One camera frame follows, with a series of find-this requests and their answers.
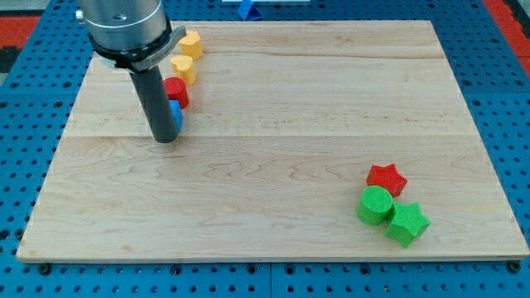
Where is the blue cube block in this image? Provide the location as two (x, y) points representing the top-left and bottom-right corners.
(169, 100), (184, 133)

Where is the green cylinder block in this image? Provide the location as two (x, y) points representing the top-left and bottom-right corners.
(357, 185), (393, 225)

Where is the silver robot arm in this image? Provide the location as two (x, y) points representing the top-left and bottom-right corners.
(75, 0), (186, 73)

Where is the yellow hexagon block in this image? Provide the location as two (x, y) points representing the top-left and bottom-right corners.
(178, 31), (204, 60)

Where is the yellow heart block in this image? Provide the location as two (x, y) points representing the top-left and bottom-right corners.
(170, 55), (196, 87)

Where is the wooden board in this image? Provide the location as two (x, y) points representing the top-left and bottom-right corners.
(17, 21), (529, 263)

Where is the red star block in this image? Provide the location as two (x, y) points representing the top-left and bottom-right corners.
(366, 164), (407, 198)

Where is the blue triangular bracket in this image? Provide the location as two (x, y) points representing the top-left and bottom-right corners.
(237, 0), (263, 21)

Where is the red cylinder block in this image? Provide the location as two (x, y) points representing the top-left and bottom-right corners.
(163, 77), (190, 108)

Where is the green star block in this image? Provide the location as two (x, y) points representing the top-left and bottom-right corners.
(384, 203), (431, 248)

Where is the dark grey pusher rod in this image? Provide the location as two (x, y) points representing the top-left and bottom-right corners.
(130, 66), (178, 143)

